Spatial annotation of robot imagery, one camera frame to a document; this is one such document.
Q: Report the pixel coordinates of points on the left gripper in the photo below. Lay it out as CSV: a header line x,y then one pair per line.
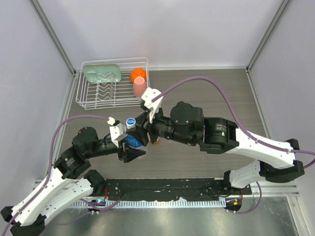
x,y
129,153

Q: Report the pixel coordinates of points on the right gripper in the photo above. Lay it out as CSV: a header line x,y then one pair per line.
x,y
140,132

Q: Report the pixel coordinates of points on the blue label water bottle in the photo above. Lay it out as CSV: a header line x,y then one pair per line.
x,y
133,142

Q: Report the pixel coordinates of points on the white blue bottle cap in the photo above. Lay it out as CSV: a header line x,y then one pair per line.
x,y
130,123

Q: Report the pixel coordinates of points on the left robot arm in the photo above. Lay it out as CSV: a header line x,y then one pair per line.
x,y
69,180

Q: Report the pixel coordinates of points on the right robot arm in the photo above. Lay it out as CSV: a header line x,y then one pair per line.
x,y
187,125

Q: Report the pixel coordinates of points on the pink cup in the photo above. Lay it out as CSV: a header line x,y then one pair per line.
x,y
139,86

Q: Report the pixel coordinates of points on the orange bowl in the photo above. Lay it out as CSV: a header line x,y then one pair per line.
x,y
138,72

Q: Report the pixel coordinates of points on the green plastic tray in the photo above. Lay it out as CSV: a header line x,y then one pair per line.
x,y
102,73

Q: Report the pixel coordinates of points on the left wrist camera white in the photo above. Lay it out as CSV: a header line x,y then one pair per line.
x,y
117,130

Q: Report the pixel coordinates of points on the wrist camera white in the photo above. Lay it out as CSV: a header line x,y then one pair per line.
x,y
151,100
117,130

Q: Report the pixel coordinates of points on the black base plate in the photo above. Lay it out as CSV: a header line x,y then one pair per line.
x,y
166,190

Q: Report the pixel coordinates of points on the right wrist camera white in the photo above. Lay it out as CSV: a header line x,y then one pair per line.
x,y
151,100

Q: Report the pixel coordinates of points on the white wire dish rack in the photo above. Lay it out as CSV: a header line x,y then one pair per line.
x,y
110,95

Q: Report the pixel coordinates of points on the white slotted cable duct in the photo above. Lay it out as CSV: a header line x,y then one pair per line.
x,y
181,203

